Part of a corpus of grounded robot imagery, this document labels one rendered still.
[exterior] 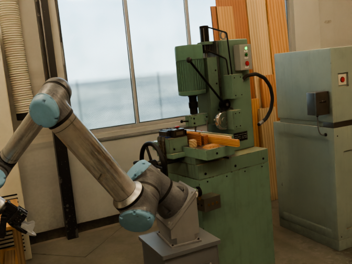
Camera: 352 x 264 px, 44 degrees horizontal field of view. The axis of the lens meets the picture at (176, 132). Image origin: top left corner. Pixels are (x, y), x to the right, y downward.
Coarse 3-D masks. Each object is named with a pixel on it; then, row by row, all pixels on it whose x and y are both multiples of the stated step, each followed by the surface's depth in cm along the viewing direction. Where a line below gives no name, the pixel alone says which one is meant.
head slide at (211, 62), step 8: (208, 64) 275; (216, 64) 279; (208, 72) 276; (216, 72) 279; (208, 80) 276; (216, 80) 280; (208, 88) 278; (216, 88) 280; (200, 96) 286; (208, 96) 279; (216, 96) 281; (200, 104) 288; (208, 104) 280; (216, 104) 281; (200, 112) 289; (208, 112) 281; (216, 112) 281; (208, 120) 283
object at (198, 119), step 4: (188, 116) 277; (192, 116) 275; (196, 116) 277; (200, 116) 279; (204, 116) 281; (192, 120) 276; (196, 120) 278; (200, 120) 279; (204, 120) 281; (188, 124) 279; (192, 124) 276; (196, 124) 278; (200, 124) 279; (204, 124) 281
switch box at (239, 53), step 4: (248, 44) 279; (236, 48) 278; (240, 48) 276; (244, 48) 277; (248, 48) 279; (236, 52) 278; (240, 52) 276; (244, 52) 278; (248, 52) 280; (236, 56) 279; (240, 56) 276; (244, 56) 278; (248, 56) 280; (236, 60) 279; (240, 60) 277; (244, 60) 278; (248, 60) 280; (236, 64) 280; (240, 64) 277; (244, 64) 278; (236, 68) 281; (240, 68) 277; (244, 68) 279; (248, 68) 280
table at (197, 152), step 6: (186, 150) 264; (192, 150) 259; (198, 150) 254; (204, 150) 249; (210, 150) 250; (216, 150) 252; (222, 150) 255; (228, 150) 257; (234, 150) 260; (168, 156) 264; (174, 156) 262; (180, 156) 264; (186, 156) 265; (192, 156) 260; (198, 156) 255; (204, 156) 250; (210, 156) 250; (216, 156) 252; (222, 156) 255
